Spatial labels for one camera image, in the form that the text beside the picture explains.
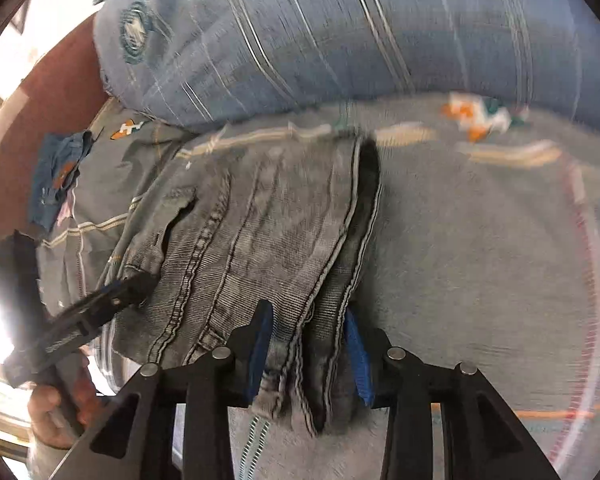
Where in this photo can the brown headboard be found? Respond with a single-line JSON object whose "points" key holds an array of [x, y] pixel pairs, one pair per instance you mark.
{"points": [[55, 95]]}

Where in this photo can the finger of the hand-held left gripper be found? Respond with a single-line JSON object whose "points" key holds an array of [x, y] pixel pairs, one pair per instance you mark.
{"points": [[115, 297]]}

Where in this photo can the grey patterned bed sheet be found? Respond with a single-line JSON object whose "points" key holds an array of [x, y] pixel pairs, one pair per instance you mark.
{"points": [[480, 260]]}

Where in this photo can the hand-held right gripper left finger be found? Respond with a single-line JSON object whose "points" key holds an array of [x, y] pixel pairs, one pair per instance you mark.
{"points": [[260, 355]]}

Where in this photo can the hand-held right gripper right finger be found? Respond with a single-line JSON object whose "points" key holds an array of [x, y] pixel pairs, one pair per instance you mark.
{"points": [[357, 360]]}

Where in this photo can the blue denim cloth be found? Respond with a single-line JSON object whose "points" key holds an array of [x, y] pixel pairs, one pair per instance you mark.
{"points": [[55, 175]]}

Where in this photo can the blue plaid pillow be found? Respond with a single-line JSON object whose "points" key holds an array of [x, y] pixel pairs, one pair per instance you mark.
{"points": [[330, 35]]}

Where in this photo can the grey denim pants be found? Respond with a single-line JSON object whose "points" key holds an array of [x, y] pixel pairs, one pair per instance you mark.
{"points": [[260, 220]]}

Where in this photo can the person's left hand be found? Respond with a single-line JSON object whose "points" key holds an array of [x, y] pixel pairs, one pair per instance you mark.
{"points": [[50, 420]]}

